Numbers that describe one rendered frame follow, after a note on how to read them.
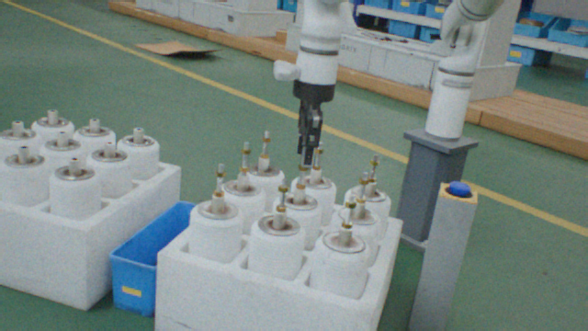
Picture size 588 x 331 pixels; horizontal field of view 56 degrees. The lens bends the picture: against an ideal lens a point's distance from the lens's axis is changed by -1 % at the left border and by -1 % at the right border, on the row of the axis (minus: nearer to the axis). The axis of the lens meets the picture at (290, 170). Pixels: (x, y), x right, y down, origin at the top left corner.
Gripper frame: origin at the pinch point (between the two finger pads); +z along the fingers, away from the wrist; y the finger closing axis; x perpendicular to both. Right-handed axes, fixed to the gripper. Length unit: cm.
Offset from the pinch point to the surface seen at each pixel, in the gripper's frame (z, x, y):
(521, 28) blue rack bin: 4, -262, 426
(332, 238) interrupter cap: 9.9, -4.2, -14.7
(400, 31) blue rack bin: 30, -177, 533
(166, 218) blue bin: 24.9, 26.7, 18.9
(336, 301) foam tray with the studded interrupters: 17.2, -4.7, -22.5
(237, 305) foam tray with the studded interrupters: 23.0, 10.9, -16.5
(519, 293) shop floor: 35, -59, 11
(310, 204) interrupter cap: 9.8, -2.1, -1.3
